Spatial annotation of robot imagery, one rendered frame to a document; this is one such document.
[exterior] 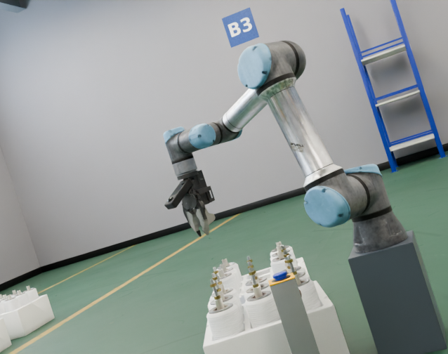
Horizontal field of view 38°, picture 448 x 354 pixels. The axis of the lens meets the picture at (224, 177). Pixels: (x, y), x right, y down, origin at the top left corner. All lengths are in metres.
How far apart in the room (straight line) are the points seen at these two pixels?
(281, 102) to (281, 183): 6.69
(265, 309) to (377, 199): 0.45
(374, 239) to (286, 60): 0.54
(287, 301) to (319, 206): 0.26
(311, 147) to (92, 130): 7.68
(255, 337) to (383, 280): 0.39
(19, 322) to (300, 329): 3.00
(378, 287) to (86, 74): 7.82
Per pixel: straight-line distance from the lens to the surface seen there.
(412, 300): 1.82
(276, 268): 2.42
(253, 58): 1.75
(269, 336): 1.87
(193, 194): 2.09
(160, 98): 8.83
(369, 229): 1.81
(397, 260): 1.80
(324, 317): 1.87
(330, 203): 1.67
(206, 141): 2.01
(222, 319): 1.89
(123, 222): 9.22
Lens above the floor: 0.64
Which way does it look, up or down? 1 degrees down
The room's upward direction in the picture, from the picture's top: 18 degrees counter-clockwise
